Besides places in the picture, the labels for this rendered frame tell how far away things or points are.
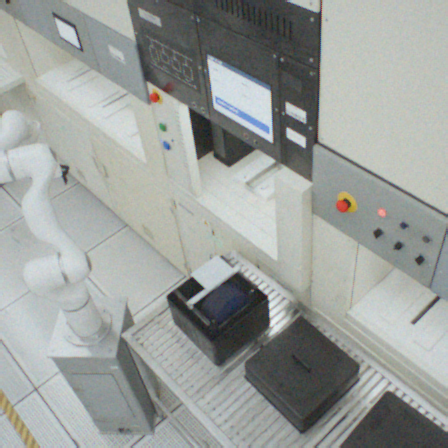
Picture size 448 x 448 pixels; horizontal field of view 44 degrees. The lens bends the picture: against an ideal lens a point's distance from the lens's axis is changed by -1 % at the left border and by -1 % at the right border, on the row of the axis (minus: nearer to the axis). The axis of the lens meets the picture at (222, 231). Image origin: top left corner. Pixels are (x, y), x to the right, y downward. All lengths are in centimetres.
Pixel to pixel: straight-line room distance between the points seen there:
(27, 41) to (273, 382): 243
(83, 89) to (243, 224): 146
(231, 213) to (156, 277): 107
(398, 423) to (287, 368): 43
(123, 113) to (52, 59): 72
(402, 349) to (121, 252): 203
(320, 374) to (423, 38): 115
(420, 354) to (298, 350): 41
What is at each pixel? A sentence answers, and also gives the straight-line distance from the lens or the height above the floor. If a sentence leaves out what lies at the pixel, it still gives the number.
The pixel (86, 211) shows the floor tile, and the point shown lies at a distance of 387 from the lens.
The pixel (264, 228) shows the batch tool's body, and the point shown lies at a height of 87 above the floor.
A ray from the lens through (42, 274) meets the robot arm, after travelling 200.
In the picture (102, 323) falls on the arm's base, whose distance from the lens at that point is 230.
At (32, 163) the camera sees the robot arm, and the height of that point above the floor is 148.
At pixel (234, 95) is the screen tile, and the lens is 183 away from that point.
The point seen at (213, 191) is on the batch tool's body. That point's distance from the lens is 252.
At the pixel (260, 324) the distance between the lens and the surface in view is 213.
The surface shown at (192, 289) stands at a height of 92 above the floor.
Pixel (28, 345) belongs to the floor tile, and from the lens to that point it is 334.
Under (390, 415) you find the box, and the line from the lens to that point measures 177.
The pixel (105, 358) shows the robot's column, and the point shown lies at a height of 74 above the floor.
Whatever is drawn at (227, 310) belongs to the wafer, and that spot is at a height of 94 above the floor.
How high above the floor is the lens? 261
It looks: 48 degrees down
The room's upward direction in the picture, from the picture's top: 9 degrees counter-clockwise
